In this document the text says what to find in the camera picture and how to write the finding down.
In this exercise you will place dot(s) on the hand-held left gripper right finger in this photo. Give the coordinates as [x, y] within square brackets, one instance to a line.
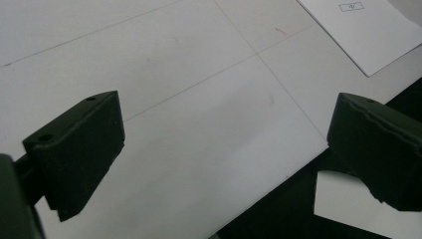
[378, 146]

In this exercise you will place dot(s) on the white paper sheet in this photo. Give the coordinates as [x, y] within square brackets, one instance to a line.
[365, 33]
[345, 205]

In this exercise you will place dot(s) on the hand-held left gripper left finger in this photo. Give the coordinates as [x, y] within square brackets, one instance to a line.
[76, 152]

